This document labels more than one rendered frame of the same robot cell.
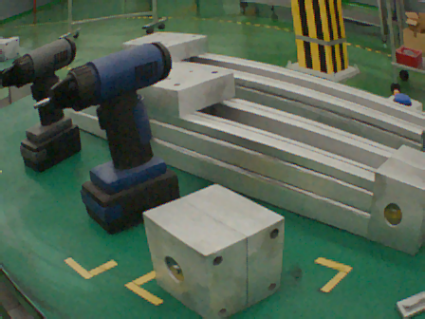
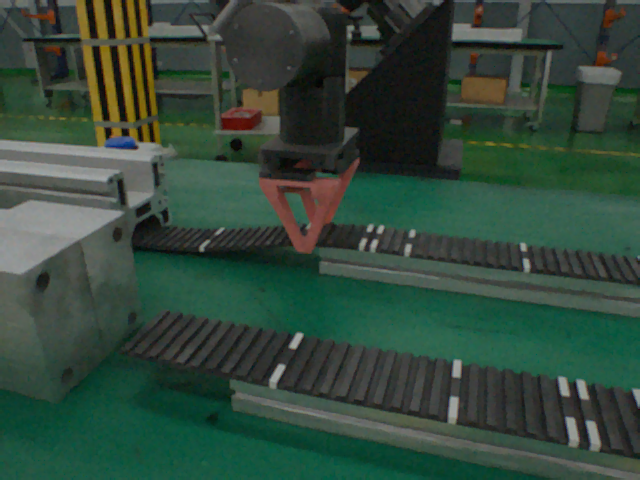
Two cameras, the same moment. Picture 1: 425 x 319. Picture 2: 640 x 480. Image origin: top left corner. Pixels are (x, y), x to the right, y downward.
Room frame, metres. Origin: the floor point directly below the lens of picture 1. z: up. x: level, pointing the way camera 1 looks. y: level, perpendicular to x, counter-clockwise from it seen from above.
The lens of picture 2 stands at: (0.16, -0.27, 1.01)
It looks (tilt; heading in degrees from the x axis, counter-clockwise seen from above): 24 degrees down; 330
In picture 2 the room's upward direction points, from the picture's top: straight up
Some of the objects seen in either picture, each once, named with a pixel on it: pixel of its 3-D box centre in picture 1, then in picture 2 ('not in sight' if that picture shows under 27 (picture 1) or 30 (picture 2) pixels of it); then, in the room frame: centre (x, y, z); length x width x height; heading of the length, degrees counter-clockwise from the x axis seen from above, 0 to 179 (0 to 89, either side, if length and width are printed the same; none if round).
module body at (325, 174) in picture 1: (174, 122); not in sight; (0.85, 0.05, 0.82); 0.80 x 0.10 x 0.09; 43
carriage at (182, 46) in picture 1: (163, 51); not in sight; (1.16, 0.09, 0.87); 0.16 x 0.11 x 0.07; 43
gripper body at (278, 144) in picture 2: not in sight; (312, 116); (0.55, -0.49, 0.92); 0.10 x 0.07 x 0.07; 134
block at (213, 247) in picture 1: (225, 253); not in sight; (0.47, -0.01, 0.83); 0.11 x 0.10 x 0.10; 126
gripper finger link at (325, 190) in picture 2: not in sight; (308, 198); (0.54, -0.48, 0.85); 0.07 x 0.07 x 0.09; 44
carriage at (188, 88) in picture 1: (172, 93); not in sight; (0.85, 0.05, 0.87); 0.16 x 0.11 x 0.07; 43
